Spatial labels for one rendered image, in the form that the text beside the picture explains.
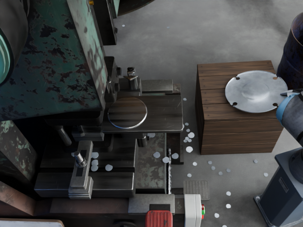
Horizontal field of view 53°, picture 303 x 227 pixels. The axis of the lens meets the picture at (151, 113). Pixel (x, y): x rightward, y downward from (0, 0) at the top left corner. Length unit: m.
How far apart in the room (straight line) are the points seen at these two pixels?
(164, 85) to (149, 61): 1.05
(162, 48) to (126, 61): 0.29
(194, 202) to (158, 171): 0.15
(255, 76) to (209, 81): 0.23
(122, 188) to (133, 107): 0.25
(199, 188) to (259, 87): 0.57
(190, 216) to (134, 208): 0.17
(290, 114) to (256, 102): 0.37
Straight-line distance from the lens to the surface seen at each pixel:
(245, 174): 1.74
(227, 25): 2.55
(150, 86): 1.20
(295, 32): 2.00
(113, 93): 0.81
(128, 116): 0.94
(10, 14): 0.39
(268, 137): 1.68
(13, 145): 0.92
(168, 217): 0.81
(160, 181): 0.97
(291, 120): 1.16
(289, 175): 1.27
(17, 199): 1.04
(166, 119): 0.93
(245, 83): 1.61
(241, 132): 1.59
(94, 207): 1.00
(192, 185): 1.49
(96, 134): 0.94
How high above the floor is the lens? 1.53
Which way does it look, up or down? 53 degrees down
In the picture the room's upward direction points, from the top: 7 degrees counter-clockwise
